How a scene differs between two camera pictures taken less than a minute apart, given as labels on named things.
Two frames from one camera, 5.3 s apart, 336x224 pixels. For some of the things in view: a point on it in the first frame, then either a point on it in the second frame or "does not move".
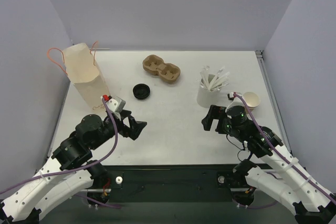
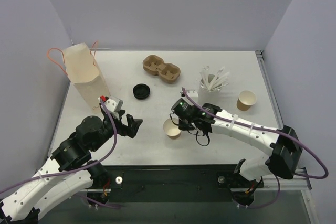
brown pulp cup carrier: (168, 72) does not move
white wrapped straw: (205, 73) does not move
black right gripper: (219, 122) -> (185, 123)
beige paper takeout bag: (82, 70) does not move
